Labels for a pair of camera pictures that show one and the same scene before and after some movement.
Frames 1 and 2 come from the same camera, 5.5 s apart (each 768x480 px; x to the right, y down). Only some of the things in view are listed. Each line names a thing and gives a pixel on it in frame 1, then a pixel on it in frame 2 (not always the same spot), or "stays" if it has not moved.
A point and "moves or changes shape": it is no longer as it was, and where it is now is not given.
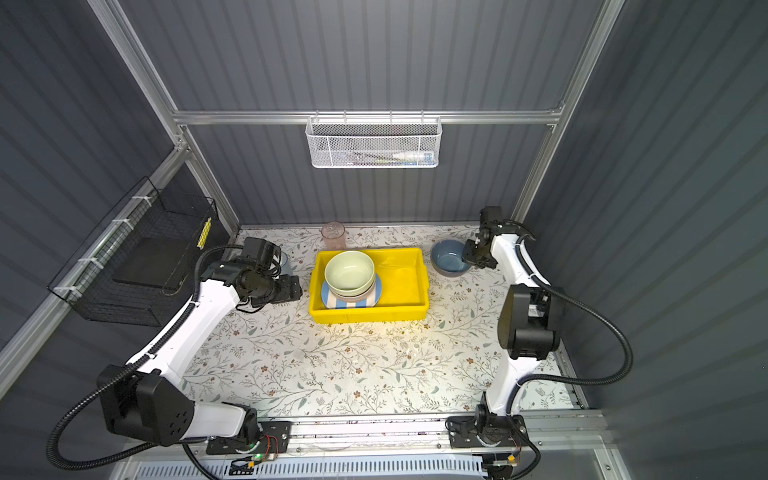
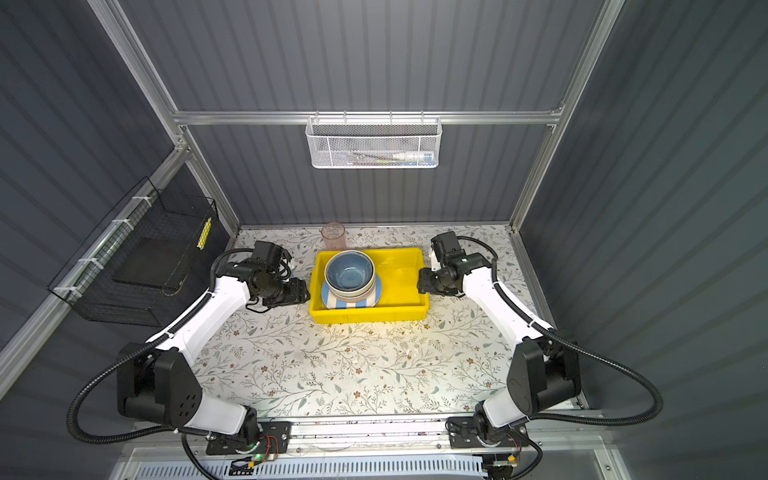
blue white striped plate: [370, 301] stays
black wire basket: [133, 269] stays
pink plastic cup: [334, 234] stays
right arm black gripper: [469, 257] to [424, 283]
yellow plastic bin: [404, 295] stays
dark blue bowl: [446, 258] moves or changes shape
